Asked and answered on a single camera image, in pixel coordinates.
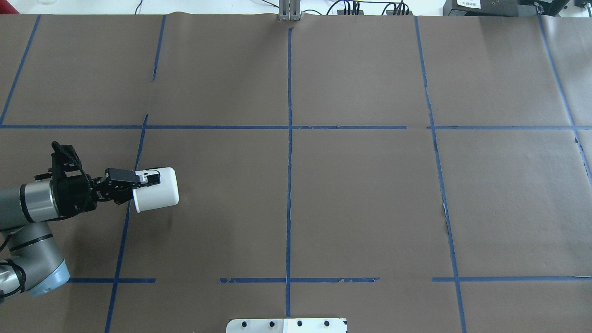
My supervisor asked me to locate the white smiley enamel mug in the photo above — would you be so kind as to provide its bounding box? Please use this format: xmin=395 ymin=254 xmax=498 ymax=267
xmin=132 ymin=168 xmax=179 ymax=213

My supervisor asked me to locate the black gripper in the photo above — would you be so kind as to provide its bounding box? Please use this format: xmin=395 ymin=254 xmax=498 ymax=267
xmin=50 ymin=168 xmax=161 ymax=218

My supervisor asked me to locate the grey aluminium camera post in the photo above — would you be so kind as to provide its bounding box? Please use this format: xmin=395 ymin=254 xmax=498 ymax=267
xmin=278 ymin=0 xmax=302 ymax=21

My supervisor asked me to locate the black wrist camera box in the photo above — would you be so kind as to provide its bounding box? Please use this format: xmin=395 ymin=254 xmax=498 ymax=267
xmin=34 ymin=141 xmax=86 ymax=182

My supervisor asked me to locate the black cable bundle right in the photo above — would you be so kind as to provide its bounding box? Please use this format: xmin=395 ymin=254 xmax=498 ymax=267
xmin=384 ymin=0 xmax=414 ymax=16

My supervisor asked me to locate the black equipment box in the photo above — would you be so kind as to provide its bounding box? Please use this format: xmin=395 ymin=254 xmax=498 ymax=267
xmin=442 ymin=0 xmax=569 ymax=17

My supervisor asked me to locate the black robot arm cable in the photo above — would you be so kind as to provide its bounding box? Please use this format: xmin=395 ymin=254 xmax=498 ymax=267
xmin=0 ymin=234 xmax=26 ymax=296

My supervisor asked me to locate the black cable bundle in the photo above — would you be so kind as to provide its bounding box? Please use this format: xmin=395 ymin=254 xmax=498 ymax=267
xmin=384 ymin=0 xmax=414 ymax=16
xmin=327 ymin=0 xmax=362 ymax=16

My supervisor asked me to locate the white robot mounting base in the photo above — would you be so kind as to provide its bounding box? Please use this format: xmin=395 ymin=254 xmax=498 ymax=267
xmin=226 ymin=318 xmax=348 ymax=333

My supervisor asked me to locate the black cable bundle left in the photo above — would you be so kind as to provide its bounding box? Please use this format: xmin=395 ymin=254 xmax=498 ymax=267
xmin=327 ymin=0 xmax=362 ymax=16

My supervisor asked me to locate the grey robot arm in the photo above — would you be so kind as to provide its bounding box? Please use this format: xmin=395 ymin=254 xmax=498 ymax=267
xmin=1 ymin=168 xmax=179 ymax=301

